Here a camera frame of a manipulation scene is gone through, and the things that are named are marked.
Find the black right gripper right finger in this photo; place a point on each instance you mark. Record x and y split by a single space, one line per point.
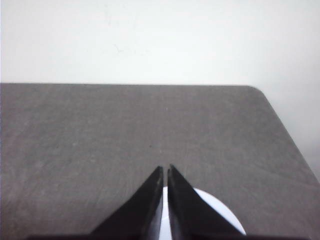
190 217

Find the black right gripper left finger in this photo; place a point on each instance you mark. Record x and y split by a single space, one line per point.
139 218

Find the white plate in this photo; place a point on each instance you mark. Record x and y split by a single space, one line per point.
215 203

